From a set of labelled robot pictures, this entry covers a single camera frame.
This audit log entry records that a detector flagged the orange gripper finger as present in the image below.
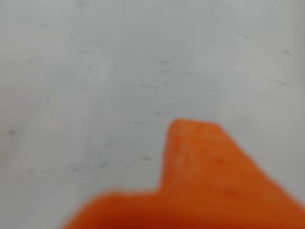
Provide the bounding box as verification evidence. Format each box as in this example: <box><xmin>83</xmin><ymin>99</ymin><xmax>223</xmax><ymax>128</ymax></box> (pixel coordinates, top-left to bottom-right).
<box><xmin>61</xmin><ymin>189</ymin><xmax>163</xmax><ymax>229</ymax></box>
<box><xmin>160</xmin><ymin>118</ymin><xmax>305</xmax><ymax>229</ymax></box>

